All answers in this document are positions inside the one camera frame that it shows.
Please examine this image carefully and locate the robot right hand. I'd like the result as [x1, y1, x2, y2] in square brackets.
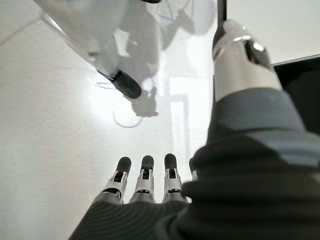
[67, 19, 320, 240]

